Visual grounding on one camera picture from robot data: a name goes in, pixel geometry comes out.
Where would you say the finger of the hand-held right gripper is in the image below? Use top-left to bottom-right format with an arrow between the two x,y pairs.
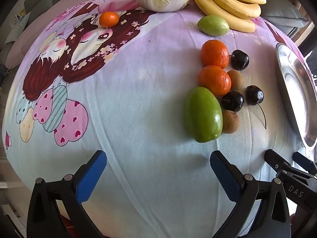
293,152 -> 317,174
264,149 -> 292,176

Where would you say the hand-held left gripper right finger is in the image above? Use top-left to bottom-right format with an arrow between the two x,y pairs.
210,150 -> 291,238

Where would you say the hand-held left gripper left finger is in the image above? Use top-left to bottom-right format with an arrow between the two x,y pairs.
27,150 -> 107,238

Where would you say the brown longan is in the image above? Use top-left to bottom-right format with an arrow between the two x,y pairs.
226,69 -> 244,91
221,111 -> 241,134

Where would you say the large green mango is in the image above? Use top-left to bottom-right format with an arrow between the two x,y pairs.
183,87 -> 223,143

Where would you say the long-stemmed dark cherry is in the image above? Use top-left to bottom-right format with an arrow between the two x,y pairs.
245,85 -> 267,129

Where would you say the round metal plate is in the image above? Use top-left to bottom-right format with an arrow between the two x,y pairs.
275,43 -> 317,152

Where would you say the orange tangerine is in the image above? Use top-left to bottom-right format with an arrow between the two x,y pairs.
199,65 -> 232,97
201,40 -> 229,69

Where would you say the small green mango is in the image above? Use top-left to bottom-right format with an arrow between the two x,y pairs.
197,15 -> 230,36

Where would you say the small stemmed tangerine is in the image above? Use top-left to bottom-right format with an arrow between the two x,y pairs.
99,12 -> 120,28

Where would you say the printed cartoon blanket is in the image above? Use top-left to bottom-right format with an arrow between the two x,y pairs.
2,0 -> 317,238

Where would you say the grey pillow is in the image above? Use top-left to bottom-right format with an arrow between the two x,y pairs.
260,0 -> 309,28

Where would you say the pale cushion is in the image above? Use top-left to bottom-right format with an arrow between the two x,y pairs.
5,11 -> 31,45

